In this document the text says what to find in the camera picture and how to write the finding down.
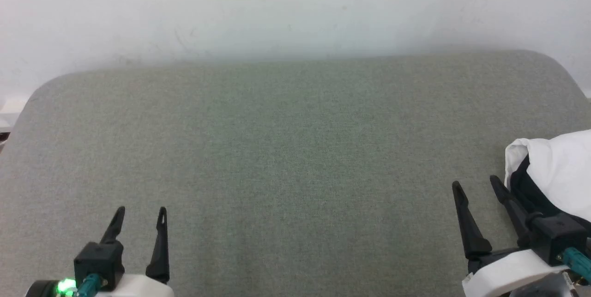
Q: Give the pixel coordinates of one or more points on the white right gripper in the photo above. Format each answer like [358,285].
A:
[503,274]

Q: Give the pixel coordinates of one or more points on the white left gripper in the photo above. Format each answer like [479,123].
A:
[134,287]

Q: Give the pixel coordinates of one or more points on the white and navy garment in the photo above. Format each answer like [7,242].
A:
[563,172]

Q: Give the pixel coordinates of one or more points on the white object beside sofa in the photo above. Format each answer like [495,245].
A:
[11,105]

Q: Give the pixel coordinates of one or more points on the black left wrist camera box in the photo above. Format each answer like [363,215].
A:
[99,260]

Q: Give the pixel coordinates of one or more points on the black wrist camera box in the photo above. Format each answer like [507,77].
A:
[99,260]
[558,234]

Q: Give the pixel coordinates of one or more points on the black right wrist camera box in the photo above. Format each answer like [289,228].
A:
[558,234]

